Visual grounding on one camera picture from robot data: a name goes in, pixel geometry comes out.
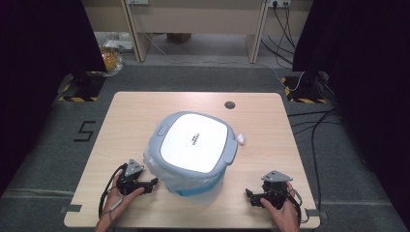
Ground person's left hand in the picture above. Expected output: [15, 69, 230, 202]
[100, 170, 145, 224]

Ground white flat packet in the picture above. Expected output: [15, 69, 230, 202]
[104, 38, 134, 51]

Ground person's right hand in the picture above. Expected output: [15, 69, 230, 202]
[259, 181, 301, 232]

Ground clear plastic trash bag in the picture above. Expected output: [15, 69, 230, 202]
[142, 146, 226, 207]

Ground white wall socket with plugs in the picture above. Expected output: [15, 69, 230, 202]
[266, 0, 292, 9]

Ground plastic bag with yellow contents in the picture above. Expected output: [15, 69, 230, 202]
[99, 45, 126, 78]

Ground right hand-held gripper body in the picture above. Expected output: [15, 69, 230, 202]
[260, 170, 294, 210]

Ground beige wooden desk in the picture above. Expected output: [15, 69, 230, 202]
[80, 0, 315, 65]

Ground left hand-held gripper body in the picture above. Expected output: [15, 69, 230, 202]
[115, 159, 148, 196]

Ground black floor cables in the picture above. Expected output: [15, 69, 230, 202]
[285, 108, 343, 207]

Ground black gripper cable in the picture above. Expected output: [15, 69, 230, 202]
[289, 188, 311, 225]
[98, 162, 129, 224]

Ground black cables from socket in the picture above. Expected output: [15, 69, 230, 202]
[260, 2, 297, 70]

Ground black stand base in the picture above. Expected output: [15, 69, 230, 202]
[284, 71, 327, 101]
[72, 71, 106, 100]

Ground white and blue-grey trash can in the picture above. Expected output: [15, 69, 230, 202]
[150, 110, 240, 206]

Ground black curtain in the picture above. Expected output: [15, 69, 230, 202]
[291, 0, 410, 232]
[0, 0, 108, 198]

